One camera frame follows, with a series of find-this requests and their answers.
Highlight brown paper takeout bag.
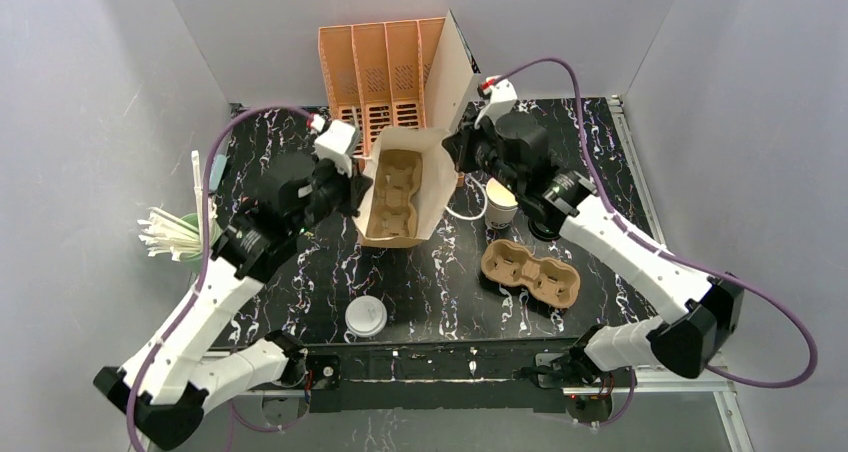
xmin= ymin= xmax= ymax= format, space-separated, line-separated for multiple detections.
xmin=353 ymin=127 xmax=459 ymax=249

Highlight brown pulp cup carrier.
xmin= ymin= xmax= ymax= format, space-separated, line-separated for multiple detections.
xmin=481 ymin=239 xmax=581 ymax=309
xmin=366 ymin=150 xmax=422 ymax=239

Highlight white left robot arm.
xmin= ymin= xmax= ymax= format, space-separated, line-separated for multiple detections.
xmin=93 ymin=153 xmax=373 ymax=451

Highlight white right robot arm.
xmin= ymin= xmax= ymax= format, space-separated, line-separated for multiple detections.
xmin=442 ymin=112 xmax=744 ymax=379

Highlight white paper coffee cup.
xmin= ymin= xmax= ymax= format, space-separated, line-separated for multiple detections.
xmin=484 ymin=178 xmax=518 ymax=230

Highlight teal eraser case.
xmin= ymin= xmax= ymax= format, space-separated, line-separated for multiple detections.
xmin=208 ymin=154 xmax=228 ymax=194

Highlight black cup lid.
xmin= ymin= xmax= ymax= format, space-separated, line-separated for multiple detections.
xmin=528 ymin=219 xmax=561 ymax=242

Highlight white board panel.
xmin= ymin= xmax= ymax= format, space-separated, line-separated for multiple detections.
xmin=424 ymin=9 xmax=481 ymax=131

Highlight green cup holder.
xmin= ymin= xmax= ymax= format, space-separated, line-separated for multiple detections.
xmin=177 ymin=213 xmax=222 ymax=263

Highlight white wrapped straws bundle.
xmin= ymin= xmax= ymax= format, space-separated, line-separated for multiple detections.
xmin=137 ymin=150 xmax=217 ymax=262

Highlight white plastic cup lid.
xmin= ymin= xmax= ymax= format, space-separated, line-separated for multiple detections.
xmin=345 ymin=295 xmax=388 ymax=338

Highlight orange desktop file organizer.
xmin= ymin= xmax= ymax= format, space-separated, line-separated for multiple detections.
xmin=318 ymin=17 xmax=445 ymax=156

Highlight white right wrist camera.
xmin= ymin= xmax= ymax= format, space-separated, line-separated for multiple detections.
xmin=474 ymin=75 xmax=518 ymax=129

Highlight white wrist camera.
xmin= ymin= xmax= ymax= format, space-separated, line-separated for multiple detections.
xmin=307 ymin=114 xmax=362 ymax=177
xmin=474 ymin=75 xmax=518 ymax=129

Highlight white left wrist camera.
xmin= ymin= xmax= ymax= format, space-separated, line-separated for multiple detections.
xmin=307 ymin=114 xmax=362 ymax=177

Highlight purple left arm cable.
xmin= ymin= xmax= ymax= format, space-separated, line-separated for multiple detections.
xmin=125 ymin=106 xmax=316 ymax=452

